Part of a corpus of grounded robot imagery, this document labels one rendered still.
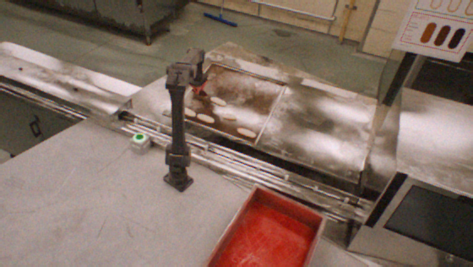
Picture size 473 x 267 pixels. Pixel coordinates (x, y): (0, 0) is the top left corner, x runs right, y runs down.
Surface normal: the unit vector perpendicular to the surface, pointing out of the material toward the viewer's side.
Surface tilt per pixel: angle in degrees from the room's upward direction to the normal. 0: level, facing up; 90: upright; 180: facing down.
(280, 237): 0
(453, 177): 0
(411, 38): 90
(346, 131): 10
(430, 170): 0
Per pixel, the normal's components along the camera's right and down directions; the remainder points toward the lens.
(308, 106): 0.01, -0.63
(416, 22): -0.33, 0.61
